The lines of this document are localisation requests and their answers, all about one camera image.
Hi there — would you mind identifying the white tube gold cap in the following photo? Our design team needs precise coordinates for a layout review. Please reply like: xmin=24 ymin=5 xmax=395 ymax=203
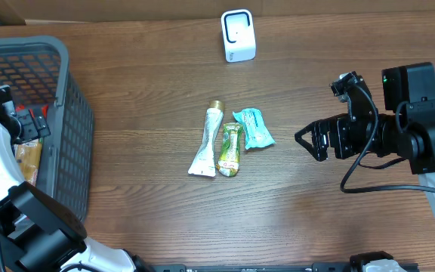
xmin=188 ymin=100 xmax=224 ymax=178

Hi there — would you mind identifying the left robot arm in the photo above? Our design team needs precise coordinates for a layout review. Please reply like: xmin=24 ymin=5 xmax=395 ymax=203
xmin=0 ymin=85 xmax=137 ymax=271

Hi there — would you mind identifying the grey plastic mesh basket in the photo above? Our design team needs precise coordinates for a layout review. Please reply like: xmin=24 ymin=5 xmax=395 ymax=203
xmin=0 ymin=36 xmax=94 ymax=220

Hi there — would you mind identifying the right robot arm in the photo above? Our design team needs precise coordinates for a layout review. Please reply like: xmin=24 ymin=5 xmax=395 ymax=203
xmin=295 ymin=62 xmax=435 ymax=219

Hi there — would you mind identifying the green snack packet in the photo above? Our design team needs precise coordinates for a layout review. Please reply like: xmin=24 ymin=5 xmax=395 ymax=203
xmin=216 ymin=122 xmax=244 ymax=177

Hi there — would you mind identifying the orange pasta package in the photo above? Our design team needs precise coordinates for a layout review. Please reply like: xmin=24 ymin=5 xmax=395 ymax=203
xmin=14 ymin=138 xmax=44 ymax=186

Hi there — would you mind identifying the teal wet wipes packet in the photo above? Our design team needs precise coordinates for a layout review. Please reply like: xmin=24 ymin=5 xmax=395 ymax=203
xmin=233 ymin=108 xmax=276 ymax=150

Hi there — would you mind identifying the white barcode scanner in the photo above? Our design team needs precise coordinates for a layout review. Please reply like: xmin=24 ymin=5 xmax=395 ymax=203
xmin=221 ymin=9 xmax=257 ymax=63

